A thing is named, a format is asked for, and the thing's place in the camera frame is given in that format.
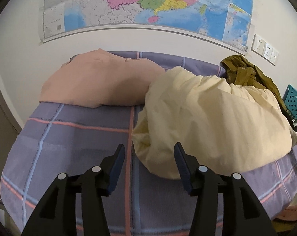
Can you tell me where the cream beige jacket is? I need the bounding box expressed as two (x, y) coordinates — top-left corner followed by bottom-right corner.
(132, 67), (294, 180)

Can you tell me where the purple plaid bed sheet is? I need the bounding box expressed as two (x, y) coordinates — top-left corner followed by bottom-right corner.
(0, 52), (297, 235)

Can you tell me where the blue plastic basket shelf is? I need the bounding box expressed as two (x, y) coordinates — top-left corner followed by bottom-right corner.
(284, 84), (297, 120)

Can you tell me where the folded pink garment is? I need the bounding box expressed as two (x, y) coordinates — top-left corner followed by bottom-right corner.
(39, 49), (165, 108)

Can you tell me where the olive brown jacket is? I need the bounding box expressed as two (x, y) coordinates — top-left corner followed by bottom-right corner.
(221, 55), (294, 128)

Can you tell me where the white wall switch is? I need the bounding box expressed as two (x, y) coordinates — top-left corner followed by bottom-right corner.
(270, 49), (279, 65)

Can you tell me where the white wall socket middle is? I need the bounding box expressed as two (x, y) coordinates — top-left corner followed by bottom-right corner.
(262, 43), (274, 61)

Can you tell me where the white wall socket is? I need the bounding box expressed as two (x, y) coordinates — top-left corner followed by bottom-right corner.
(262, 43), (274, 61)
(251, 34), (266, 55)

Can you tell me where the white wall socket left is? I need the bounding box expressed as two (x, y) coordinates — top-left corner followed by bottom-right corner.
(251, 34), (266, 55)

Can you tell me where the colourful wall map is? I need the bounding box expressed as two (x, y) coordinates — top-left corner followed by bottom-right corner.
(42, 0), (253, 53)

